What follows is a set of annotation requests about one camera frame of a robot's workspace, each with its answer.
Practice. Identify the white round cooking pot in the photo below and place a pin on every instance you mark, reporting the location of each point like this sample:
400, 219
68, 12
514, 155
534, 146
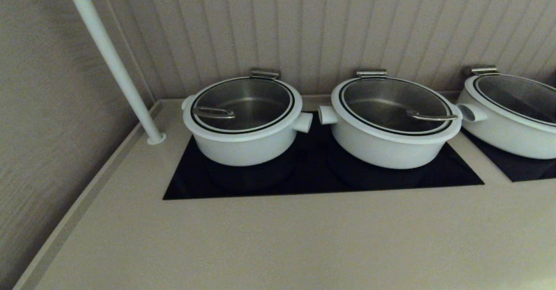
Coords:
512, 142
243, 151
382, 155

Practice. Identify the wide black glass cooktop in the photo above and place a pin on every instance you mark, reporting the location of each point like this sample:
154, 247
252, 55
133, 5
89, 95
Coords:
304, 181

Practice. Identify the white support pole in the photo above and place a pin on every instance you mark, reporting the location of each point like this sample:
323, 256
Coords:
110, 55

